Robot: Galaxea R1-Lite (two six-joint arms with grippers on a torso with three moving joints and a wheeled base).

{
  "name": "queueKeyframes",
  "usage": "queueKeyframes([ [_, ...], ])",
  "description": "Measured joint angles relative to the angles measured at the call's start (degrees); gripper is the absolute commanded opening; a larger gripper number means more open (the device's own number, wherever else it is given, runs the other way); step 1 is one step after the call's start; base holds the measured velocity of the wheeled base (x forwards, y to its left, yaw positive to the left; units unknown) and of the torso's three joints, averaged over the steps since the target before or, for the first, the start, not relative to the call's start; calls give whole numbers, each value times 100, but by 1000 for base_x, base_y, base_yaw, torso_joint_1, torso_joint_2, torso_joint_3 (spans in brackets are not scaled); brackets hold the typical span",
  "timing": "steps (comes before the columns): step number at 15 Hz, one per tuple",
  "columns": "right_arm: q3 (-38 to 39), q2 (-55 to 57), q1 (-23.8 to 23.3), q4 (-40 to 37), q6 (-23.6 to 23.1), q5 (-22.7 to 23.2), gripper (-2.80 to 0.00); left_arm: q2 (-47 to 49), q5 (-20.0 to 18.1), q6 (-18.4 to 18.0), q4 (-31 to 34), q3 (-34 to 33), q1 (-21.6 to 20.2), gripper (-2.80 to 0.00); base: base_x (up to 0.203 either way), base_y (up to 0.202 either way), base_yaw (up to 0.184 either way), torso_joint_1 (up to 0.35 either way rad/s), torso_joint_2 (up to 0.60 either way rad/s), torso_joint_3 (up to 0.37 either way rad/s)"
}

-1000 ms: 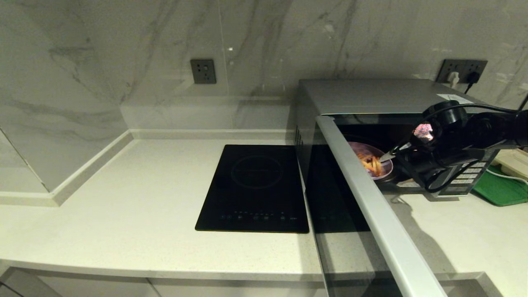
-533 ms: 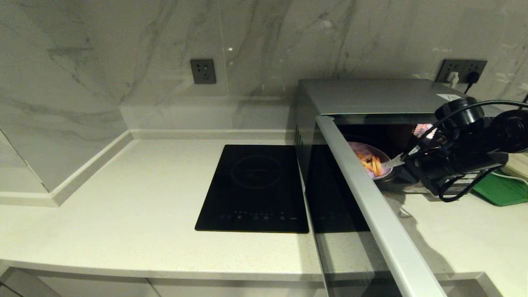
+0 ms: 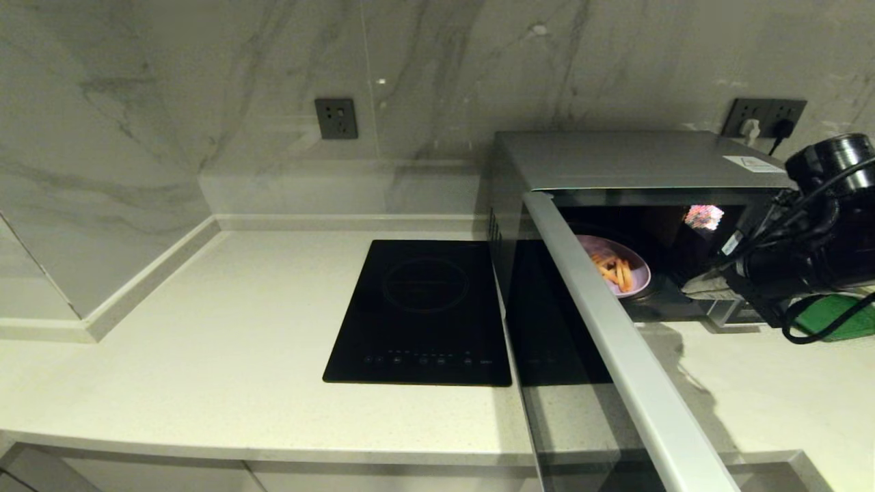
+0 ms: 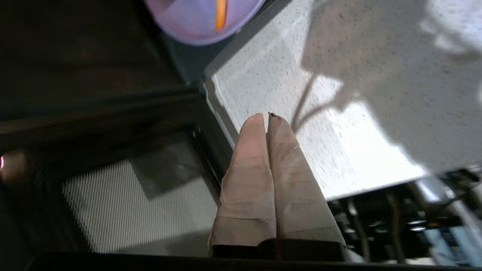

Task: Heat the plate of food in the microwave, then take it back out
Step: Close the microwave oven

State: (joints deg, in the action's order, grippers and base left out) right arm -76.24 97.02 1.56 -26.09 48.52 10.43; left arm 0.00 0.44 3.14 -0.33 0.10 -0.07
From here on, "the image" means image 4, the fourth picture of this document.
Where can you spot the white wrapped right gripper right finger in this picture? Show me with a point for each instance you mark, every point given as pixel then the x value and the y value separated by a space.
pixel 297 195

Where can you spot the purple plate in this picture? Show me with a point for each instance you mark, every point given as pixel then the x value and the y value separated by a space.
pixel 180 19

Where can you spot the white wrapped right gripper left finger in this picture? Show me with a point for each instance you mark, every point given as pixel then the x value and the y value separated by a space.
pixel 246 195

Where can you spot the orange french fry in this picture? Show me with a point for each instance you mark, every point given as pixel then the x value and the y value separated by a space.
pixel 221 15

